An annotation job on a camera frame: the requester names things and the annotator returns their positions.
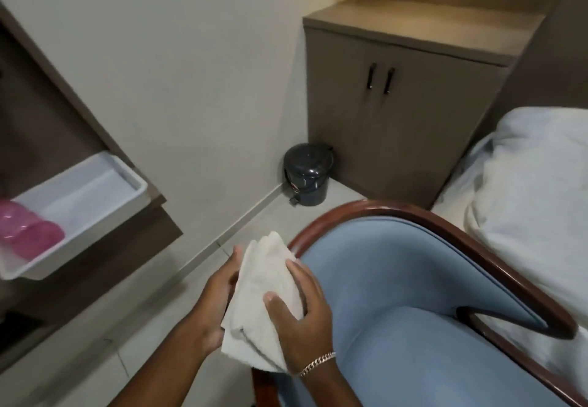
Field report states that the person's right hand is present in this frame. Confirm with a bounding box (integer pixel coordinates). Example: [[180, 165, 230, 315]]
[[263, 259, 336, 374]]

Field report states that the person's left hand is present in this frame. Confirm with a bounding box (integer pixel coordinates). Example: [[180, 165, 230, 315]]
[[190, 245, 243, 356]]

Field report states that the white towel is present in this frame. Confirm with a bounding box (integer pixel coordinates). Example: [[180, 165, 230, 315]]
[[221, 231, 306, 373]]

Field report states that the person's left forearm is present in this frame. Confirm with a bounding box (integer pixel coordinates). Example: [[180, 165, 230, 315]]
[[108, 317, 217, 407]]

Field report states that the person's right forearm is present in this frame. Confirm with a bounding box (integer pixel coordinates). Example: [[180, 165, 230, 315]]
[[298, 357, 364, 407]]

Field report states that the dark grey pedal bin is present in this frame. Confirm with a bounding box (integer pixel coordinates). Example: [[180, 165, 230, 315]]
[[283, 143, 334, 207]]

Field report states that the white plastic tray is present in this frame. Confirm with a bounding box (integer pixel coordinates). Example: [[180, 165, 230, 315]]
[[0, 151, 150, 281]]

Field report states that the brown wooden shelf unit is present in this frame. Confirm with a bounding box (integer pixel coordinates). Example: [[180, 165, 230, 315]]
[[0, 2, 183, 366]]

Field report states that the grey-brown two-door cabinet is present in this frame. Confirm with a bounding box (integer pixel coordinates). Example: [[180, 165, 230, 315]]
[[303, 0, 546, 210]]

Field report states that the white bed duvet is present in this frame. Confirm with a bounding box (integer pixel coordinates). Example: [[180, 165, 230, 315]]
[[432, 107, 588, 386]]

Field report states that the silver chain bracelet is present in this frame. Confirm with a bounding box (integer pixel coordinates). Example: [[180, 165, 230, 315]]
[[299, 352, 336, 378]]

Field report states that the blue armchair with wooden frame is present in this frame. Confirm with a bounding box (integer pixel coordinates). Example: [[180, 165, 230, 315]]
[[251, 200, 588, 407]]

